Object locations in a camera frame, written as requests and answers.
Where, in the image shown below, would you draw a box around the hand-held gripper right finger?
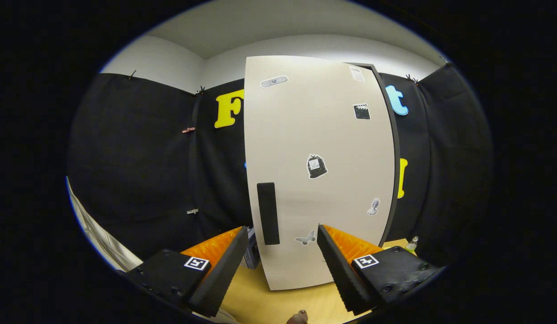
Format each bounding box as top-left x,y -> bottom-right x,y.
317,224 -> 442,315

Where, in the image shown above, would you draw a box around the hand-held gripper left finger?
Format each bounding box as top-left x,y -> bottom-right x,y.
126,226 -> 250,318

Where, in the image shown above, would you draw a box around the black door handle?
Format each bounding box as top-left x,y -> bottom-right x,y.
256,182 -> 280,246

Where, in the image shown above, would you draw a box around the grey shoe cabinet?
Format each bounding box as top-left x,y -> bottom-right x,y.
346,63 -> 401,247

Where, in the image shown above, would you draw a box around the beige shoe cabinet door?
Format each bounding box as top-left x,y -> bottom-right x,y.
243,55 -> 396,291

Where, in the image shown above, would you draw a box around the black backdrop cloth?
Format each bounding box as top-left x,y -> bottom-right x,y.
68,63 -> 493,270

